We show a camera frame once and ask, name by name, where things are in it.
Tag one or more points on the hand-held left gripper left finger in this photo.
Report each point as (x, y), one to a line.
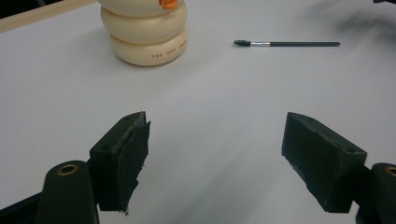
(120, 168)

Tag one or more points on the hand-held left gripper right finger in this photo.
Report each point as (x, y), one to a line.
(323, 161)

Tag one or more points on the black eyelash brush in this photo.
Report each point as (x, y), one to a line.
(286, 44)

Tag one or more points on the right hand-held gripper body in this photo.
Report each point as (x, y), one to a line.
(384, 1)

